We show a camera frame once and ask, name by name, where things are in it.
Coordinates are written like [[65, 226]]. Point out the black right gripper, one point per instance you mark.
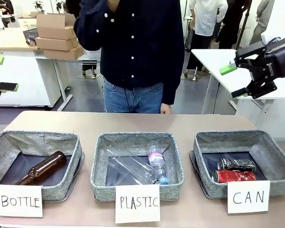
[[280, 61]]

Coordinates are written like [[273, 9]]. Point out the brown glass bottle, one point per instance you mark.
[[47, 165]]

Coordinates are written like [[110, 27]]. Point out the crushed black silver can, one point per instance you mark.
[[240, 164]]

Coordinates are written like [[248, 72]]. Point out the crushed red can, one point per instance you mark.
[[237, 176]]

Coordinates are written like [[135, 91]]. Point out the large clear plastic bottle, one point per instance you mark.
[[130, 169]]

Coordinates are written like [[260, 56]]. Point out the person's right forearm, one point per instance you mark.
[[90, 28]]

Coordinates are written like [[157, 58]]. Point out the person's left forearm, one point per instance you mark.
[[173, 83]]

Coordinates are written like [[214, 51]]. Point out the grey fabric basket labelled can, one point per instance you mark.
[[228, 142]]

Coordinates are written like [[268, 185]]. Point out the grey fabric basket labelled bottle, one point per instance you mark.
[[59, 190]]

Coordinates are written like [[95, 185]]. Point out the white paper sign CAN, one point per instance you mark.
[[248, 197]]

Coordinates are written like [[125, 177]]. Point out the grey fabric basket labelled plastic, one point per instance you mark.
[[137, 142]]

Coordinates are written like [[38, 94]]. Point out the person's left hand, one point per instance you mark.
[[165, 108]]

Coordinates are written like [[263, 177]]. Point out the person's right hand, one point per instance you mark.
[[114, 4]]

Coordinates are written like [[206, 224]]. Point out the wooden top table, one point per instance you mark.
[[9, 41]]

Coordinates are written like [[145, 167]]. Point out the large white table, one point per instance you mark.
[[213, 61]]

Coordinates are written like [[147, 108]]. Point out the black tripod pole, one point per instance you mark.
[[244, 21]]

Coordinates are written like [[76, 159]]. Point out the bystander in grey clothes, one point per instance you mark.
[[261, 19]]

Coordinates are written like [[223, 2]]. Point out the seated person in black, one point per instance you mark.
[[6, 9]]

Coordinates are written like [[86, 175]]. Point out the bystander in black clothes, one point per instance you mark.
[[232, 23]]

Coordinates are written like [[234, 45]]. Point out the white desk with legs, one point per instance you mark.
[[61, 71]]

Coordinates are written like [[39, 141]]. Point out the closed flat cardboard box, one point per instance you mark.
[[64, 53], [57, 44]]

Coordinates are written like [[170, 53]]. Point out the open cardboard box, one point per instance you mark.
[[54, 28]]

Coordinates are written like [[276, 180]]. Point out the bystander in white shirt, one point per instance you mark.
[[209, 19]]

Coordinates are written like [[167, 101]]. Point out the white paper sign BOTTLE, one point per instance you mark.
[[19, 202]]

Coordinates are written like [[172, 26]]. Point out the person in dark shirt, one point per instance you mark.
[[137, 47]]

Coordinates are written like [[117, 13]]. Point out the white paper sign PLASTIC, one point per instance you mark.
[[137, 204]]

